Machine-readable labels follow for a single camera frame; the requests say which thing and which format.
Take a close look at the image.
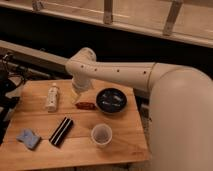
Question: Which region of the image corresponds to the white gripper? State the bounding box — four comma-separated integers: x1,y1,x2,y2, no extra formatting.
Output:
71,78,92,104

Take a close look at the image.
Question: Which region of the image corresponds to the white plastic bottle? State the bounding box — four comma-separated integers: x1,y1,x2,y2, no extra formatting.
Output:
45,83,59,112

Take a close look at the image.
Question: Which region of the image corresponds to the metal bracket middle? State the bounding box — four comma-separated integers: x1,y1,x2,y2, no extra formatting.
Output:
103,0,113,24

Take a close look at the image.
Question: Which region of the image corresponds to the metal bracket left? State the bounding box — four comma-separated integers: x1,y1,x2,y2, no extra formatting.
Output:
32,0,43,11

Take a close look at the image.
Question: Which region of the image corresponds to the grey metal rail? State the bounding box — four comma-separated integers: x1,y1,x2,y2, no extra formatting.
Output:
0,40,68,74

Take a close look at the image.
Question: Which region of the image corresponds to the black striped box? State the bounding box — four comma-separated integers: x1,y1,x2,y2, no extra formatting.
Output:
49,117,74,147

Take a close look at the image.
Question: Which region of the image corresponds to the metal bracket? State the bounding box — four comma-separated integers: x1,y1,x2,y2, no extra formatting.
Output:
163,0,183,36
32,0,43,11
103,0,113,24

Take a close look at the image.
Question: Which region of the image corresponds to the wooden board table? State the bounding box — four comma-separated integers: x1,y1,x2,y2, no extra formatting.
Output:
0,80,149,171

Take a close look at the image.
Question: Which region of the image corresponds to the dark ceramic bowl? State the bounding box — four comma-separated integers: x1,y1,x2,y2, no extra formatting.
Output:
96,88,127,115

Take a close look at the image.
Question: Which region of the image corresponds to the black equipment at left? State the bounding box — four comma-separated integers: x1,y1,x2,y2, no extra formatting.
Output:
0,53,24,145

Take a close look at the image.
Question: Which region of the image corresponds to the blue cloth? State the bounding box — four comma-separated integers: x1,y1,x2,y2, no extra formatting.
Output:
16,129,41,150

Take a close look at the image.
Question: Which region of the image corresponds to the metal bracket right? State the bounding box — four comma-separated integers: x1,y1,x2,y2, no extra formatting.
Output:
163,0,183,36

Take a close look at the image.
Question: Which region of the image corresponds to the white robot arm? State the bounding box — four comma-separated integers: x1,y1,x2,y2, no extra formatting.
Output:
65,48,213,171

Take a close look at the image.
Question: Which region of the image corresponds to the dark red pepper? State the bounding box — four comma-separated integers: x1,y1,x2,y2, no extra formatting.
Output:
75,102,96,110

